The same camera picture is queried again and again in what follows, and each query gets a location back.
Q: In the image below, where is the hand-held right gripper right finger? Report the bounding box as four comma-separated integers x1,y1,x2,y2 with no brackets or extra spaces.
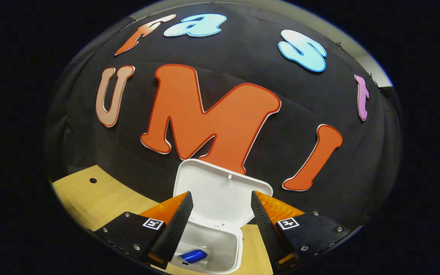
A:
251,190,360,268

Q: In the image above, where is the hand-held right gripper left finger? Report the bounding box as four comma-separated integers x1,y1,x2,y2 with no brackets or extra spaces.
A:
94,191,194,269

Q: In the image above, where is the blue pop can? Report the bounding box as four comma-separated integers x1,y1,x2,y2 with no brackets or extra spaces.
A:
177,249,208,265

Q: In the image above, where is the white desktop garbage bin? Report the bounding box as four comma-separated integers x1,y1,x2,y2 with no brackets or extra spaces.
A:
172,159,274,275

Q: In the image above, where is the wooden desktop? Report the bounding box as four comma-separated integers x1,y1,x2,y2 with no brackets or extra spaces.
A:
51,165,274,275

